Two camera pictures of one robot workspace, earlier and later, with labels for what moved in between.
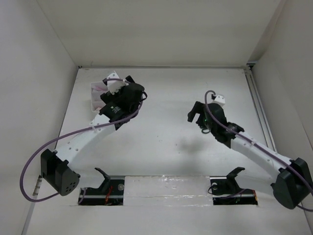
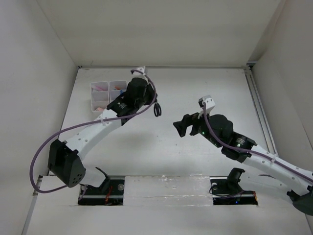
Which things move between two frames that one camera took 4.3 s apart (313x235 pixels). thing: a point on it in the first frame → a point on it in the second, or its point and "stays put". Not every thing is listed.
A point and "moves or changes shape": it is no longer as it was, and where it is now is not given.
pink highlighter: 100,88 stays put
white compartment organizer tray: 97,89 stays put
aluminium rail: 252,84 stays put
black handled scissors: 205,132 moves or changes shape
